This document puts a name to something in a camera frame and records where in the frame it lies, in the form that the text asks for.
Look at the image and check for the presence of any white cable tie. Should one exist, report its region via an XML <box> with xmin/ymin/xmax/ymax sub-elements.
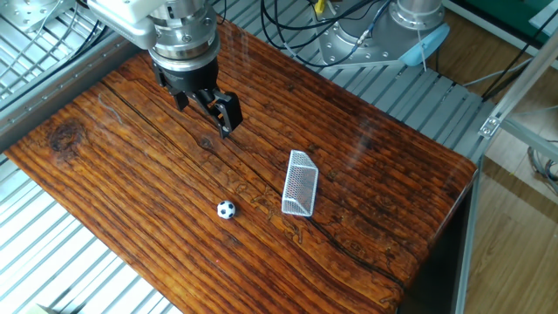
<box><xmin>413</xmin><ymin>24</ymin><xmax>429</xmax><ymax>73</ymax></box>

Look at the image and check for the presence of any aluminium frame crossbar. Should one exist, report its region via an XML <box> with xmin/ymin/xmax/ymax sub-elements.
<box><xmin>500</xmin><ymin>117</ymin><xmax>558</xmax><ymax>163</ymax></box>

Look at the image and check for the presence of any green board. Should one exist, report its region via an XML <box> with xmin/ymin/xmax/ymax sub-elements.
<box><xmin>460</xmin><ymin>0</ymin><xmax>558</xmax><ymax>45</ymax></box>

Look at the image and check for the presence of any small black white soccer ball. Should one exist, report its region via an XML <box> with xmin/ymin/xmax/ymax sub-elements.
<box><xmin>216</xmin><ymin>200</ymin><xmax>237</xmax><ymax>221</ymax></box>

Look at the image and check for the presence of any metal corner bracket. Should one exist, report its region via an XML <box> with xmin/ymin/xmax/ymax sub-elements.
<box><xmin>478</xmin><ymin>114</ymin><xmax>503</xmax><ymax>140</ymax></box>

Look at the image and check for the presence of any grey coiled cable bundle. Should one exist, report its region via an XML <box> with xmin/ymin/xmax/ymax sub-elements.
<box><xmin>526</xmin><ymin>140</ymin><xmax>558</xmax><ymax>196</ymax></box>

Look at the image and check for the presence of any silver perforated metal plate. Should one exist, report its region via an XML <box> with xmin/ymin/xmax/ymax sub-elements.
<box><xmin>0</xmin><ymin>0</ymin><xmax>76</xmax><ymax>35</ymax></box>

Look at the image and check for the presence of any grey floor cable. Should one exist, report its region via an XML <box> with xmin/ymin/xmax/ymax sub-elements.
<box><xmin>461</xmin><ymin>57</ymin><xmax>534</xmax><ymax>89</ymax></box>

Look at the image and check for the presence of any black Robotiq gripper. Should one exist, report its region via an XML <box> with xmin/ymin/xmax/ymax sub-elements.
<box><xmin>151</xmin><ymin>56</ymin><xmax>245</xmax><ymax>140</ymax></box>

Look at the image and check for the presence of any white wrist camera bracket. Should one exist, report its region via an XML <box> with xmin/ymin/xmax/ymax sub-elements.
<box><xmin>85</xmin><ymin>0</ymin><xmax>176</xmax><ymax>51</ymax></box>

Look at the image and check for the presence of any grey aluminium side rail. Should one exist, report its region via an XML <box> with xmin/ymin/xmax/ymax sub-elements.
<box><xmin>0</xmin><ymin>32</ymin><xmax>141</xmax><ymax>153</ymax></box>

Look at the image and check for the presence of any white mesh miniature goal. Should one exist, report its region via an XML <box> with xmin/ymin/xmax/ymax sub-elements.
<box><xmin>281</xmin><ymin>149</ymin><xmax>320</xmax><ymax>218</ymax></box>

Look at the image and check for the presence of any aluminium frame post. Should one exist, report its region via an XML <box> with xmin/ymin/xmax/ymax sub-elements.
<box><xmin>479</xmin><ymin>29</ymin><xmax>558</xmax><ymax>140</ymax></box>

